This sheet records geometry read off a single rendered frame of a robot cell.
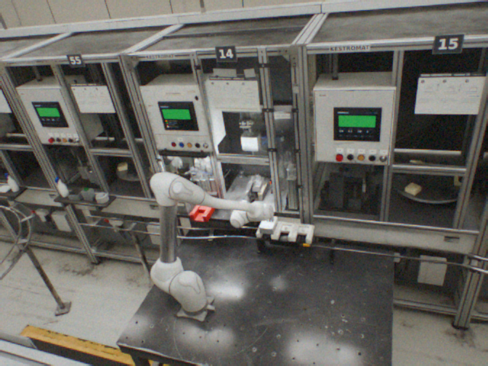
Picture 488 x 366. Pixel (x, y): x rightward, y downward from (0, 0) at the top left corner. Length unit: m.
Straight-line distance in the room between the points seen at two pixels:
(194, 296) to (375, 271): 1.13
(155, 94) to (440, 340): 2.57
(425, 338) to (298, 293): 1.11
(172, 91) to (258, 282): 1.32
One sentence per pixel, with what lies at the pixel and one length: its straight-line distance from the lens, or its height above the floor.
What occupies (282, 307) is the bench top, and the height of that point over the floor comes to 0.68.
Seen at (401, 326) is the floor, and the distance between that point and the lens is 3.22.
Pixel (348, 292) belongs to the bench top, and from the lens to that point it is 2.47.
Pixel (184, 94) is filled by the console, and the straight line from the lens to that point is 2.44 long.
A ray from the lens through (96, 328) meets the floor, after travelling 3.59.
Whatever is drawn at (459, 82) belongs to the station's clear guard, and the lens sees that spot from 2.18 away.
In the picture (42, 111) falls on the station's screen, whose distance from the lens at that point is 3.20.
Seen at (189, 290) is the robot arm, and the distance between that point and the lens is 2.28.
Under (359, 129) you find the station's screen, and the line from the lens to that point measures 2.21.
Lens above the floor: 2.56
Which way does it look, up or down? 33 degrees down
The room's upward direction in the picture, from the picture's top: 9 degrees counter-clockwise
